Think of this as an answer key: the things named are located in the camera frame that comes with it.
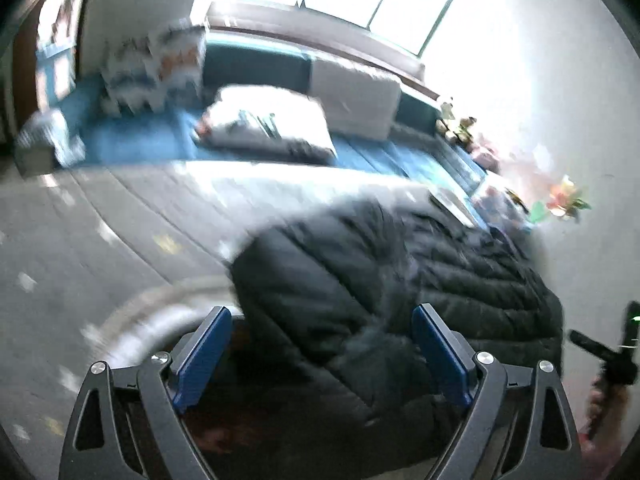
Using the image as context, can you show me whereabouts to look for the white book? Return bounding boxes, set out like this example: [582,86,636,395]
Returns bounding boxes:
[429,187,478,227]

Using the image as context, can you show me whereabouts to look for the grey patterned floor mat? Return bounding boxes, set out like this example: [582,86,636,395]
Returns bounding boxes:
[0,157,436,461]

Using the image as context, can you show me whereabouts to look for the grey back cushion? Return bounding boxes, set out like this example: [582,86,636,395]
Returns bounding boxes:
[309,57,402,142]

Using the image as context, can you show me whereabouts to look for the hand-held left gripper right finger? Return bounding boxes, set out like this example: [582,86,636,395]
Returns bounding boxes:
[411,302,583,480]

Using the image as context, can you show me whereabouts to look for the blue sofa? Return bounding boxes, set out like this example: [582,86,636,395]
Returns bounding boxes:
[15,30,531,231]

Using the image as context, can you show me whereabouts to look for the black puffer jacket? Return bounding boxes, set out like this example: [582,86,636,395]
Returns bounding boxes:
[230,195,566,466]

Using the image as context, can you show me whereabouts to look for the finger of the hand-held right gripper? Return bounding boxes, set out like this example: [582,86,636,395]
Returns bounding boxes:
[569,329,623,367]

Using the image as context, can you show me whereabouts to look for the stuffed toys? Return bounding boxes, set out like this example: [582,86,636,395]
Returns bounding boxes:
[435,97,501,171]

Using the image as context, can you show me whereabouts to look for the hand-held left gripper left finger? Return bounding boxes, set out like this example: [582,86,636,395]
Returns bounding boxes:
[59,305,233,480]

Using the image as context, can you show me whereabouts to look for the printed throw pillow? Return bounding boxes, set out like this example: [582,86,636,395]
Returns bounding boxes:
[195,85,337,165]
[102,25,207,113]

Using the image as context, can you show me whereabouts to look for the small white patterned cloth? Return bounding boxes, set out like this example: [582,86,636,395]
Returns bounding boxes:
[15,110,86,166]

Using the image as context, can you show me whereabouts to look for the brown wooden doorway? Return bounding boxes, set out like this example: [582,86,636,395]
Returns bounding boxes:
[10,0,96,131]

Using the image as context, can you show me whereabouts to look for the colourful flower toy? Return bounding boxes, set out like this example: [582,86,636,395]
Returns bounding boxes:
[545,175,591,221]

